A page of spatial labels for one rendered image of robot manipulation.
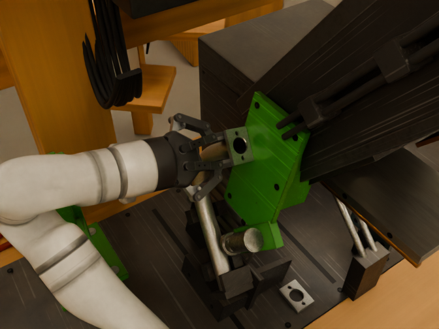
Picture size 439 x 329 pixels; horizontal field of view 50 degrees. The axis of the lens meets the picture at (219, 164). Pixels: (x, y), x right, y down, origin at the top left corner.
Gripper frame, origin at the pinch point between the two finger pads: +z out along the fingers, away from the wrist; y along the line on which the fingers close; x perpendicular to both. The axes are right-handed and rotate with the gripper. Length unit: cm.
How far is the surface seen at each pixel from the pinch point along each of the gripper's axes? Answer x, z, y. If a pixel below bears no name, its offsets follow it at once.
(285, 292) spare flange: 8.7, 11.7, -27.7
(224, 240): 5.9, -0.4, -14.4
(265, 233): -1.4, 2.6, -14.1
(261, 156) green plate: -4.5, 2.9, -2.4
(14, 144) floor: 206, 12, 35
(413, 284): -2.9, 32.6, -32.4
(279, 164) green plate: -8.1, 2.9, -4.1
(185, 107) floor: 174, 102, 37
